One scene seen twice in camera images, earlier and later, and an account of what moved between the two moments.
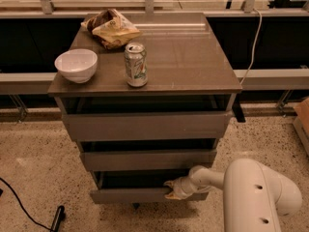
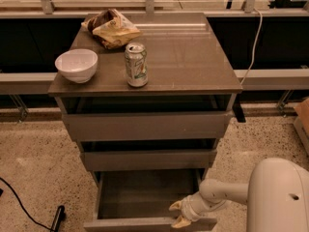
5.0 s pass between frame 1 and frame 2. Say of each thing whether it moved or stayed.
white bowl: stayed
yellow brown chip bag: stayed
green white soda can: stayed
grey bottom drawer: moved
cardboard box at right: stayed
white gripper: moved
